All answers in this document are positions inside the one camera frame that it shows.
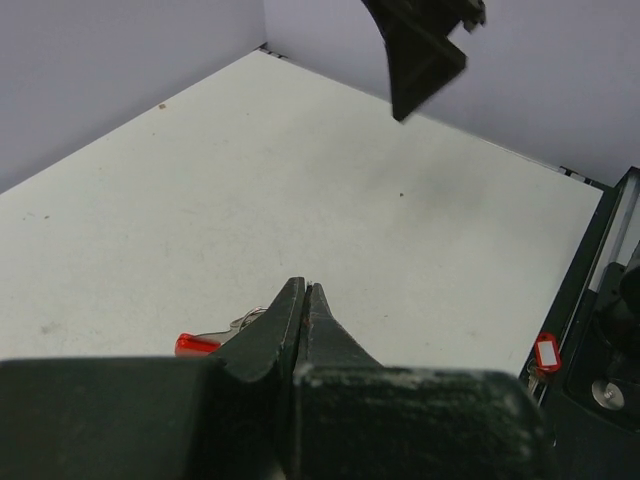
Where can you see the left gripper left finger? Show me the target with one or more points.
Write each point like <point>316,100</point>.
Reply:
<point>221,416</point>

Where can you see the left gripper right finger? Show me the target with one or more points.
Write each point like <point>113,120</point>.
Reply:
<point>353,418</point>

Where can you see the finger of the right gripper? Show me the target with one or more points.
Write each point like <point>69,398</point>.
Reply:
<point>420,56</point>

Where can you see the metal chain keyring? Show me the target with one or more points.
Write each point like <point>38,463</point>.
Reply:
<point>239,324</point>

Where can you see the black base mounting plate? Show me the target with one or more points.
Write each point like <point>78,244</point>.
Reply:
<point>590,399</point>

